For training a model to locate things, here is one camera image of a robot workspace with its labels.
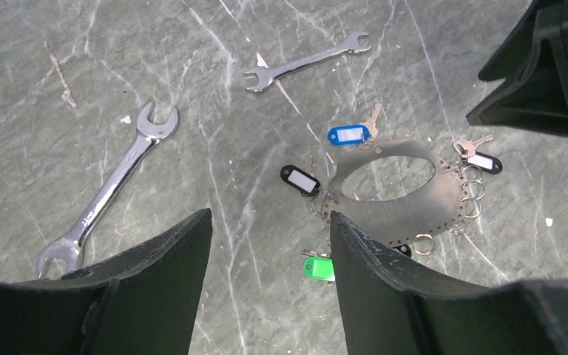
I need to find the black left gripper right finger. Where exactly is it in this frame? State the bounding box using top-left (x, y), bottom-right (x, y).
top-left (331, 212), bottom-right (568, 354)

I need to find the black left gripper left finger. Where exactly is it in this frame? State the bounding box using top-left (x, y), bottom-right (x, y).
top-left (0, 209), bottom-right (212, 354)

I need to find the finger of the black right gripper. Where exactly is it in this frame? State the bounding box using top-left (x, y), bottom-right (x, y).
top-left (478, 0), bottom-right (563, 81)
top-left (466, 30), bottom-right (568, 137)

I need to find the key with green tag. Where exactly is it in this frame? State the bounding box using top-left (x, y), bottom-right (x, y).
top-left (301, 250), bottom-right (335, 284)

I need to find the key with black tag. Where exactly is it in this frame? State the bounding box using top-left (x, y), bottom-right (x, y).
top-left (453, 134), bottom-right (503, 175)
top-left (280, 164), bottom-right (321, 197)

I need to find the large chrome open-end wrench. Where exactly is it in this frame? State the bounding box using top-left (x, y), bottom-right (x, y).
top-left (35, 98), bottom-right (180, 279)

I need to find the key with blue tag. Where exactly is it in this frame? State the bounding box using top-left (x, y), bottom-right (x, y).
top-left (327, 103), bottom-right (383, 146)

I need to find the small chrome open-end wrench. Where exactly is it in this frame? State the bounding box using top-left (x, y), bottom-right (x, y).
top-left (243, 31), bottom-right (372, 93)

